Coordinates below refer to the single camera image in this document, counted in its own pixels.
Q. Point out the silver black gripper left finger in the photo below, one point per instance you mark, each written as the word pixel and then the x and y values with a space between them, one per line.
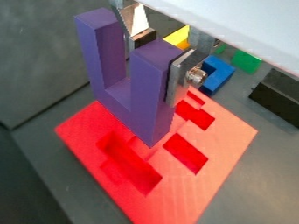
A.
pixel 132 16

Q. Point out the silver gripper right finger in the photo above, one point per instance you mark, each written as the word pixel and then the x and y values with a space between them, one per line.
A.
pixel 186 71

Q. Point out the purple U-shaped block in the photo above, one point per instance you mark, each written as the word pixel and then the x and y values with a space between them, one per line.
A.
pixel 129 80

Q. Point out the red slotted board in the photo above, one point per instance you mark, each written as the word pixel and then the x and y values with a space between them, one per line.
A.
pixel 162 184

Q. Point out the blue U-shaped block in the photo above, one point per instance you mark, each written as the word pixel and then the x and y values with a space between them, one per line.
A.
pixel 220 72

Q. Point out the yellow long block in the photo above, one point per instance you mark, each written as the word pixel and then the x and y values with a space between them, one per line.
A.
pixel 178 38

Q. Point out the green zigzag block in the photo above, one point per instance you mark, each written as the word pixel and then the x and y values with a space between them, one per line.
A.
pixel 245 61

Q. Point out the black angled bracket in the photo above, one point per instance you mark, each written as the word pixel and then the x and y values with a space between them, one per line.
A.
pixel 277 93

